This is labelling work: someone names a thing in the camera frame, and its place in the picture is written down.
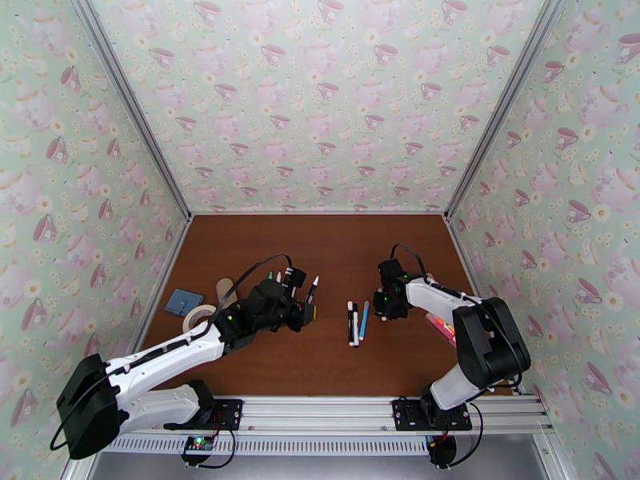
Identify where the aluminium frame post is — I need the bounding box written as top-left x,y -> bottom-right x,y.
67,0 -> 194,221
445,0 -> 571,222

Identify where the slotted white cable tray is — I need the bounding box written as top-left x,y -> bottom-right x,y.
97,433 -> 434,457

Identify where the black base cable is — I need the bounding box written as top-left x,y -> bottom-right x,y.
167,426 -> 237,470
450,404 -> 485,467

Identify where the aluminium mounting rail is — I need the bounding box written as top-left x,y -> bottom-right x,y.
82,395 -> 554,434

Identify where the beige tape roll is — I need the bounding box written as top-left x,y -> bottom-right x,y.
181,303 -> 218,334

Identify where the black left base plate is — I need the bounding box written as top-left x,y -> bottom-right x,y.
163,398 -> 245,430

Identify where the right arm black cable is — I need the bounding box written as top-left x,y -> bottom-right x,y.
390,243 -> 521,394

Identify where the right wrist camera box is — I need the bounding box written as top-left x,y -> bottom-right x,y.
378,258 -> 405,286

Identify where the tan oval insole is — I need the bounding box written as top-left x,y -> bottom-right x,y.
215,277 -> 238,310

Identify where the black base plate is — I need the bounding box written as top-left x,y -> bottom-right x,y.
391,398 -> 474,432
163,398 -> 245,430

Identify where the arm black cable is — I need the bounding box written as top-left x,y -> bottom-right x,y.
49,253 -> 294,452
390,243 -> 521,394

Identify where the black round controller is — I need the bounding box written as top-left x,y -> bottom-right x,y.
427,435 -> 457,468

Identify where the small circuit board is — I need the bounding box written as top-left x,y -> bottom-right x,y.
182,435 -> 216,455

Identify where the blue wallet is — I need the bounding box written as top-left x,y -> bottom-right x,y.
165,288 -> 205,316

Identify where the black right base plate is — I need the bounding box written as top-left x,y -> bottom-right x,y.
391,398 -> 474,432

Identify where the pink highlighter pack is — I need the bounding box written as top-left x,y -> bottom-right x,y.
425,313 -> 458,348

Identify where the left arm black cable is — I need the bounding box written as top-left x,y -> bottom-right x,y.
49,253 -> 294,452

